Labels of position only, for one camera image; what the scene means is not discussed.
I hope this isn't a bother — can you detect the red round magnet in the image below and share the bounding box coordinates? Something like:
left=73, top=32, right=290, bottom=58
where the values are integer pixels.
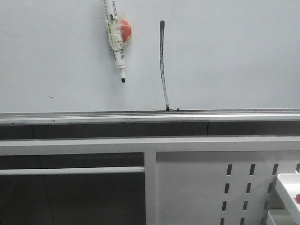
left=119, top=19, right=132, bottom=42

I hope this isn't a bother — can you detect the white whiteboard marker pen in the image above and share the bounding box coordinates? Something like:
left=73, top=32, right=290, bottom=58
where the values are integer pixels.
left=103, top=0, right=126, bottom=83

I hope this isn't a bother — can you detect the white whiteboard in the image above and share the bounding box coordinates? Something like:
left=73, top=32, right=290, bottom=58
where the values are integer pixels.
left=0, top=0, right=300, bottom=113

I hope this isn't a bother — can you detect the white plastic tray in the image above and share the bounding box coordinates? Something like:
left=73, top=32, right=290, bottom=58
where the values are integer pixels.
left=275, top=173, right=300, bottom=225

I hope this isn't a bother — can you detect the lower white plastic bin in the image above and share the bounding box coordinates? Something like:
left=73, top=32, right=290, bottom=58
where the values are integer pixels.
left=266, top=209, right=296, bottom=225

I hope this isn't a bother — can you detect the small red object in tray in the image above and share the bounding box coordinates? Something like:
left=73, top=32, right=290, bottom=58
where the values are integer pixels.
left=295, top=194, right=300, bottom=203

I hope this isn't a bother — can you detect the white metal pegboard frame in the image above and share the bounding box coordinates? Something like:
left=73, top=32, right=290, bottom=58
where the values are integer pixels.
left=0, top=136, right=300, bottom=225

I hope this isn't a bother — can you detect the aluminium whiteboard tray rail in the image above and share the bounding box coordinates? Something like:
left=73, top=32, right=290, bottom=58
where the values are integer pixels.
left=0, top=109, right=300, bottom=126

